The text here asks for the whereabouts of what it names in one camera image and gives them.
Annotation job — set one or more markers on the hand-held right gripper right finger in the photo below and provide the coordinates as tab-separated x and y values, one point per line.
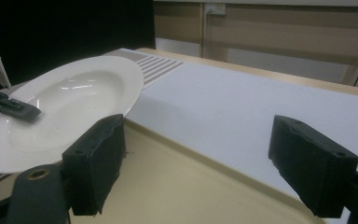
315	168

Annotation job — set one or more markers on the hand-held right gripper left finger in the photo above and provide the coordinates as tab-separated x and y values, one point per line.
91	161

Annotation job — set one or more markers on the white plate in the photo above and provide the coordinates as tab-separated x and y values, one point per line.
74	102

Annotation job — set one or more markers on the beige plastic tray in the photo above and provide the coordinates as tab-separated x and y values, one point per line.
174	189

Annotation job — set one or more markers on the white table sheet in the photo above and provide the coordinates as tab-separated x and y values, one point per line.
236	115

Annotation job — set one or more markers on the grey striped placemat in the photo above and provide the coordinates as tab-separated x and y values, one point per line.
158	67

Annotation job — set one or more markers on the white wall socket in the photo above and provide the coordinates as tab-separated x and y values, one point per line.
215	8

